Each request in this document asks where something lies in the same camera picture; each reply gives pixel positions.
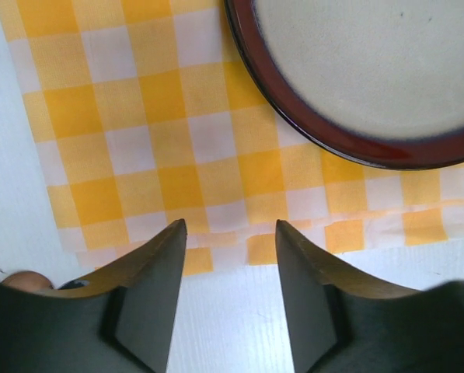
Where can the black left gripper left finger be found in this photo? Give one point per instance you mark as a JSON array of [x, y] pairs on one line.
[[118, 318]]

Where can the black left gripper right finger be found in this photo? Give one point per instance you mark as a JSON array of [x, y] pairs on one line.
[[341, 319]]

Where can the yellow white checkered cloth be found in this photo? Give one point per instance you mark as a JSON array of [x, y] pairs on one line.
[[143, 113]]

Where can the red rimmed cream plate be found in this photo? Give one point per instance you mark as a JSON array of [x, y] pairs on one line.
[[380, 83]]

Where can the copper spoon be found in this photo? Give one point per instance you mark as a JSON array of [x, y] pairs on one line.
[[29, 281]]

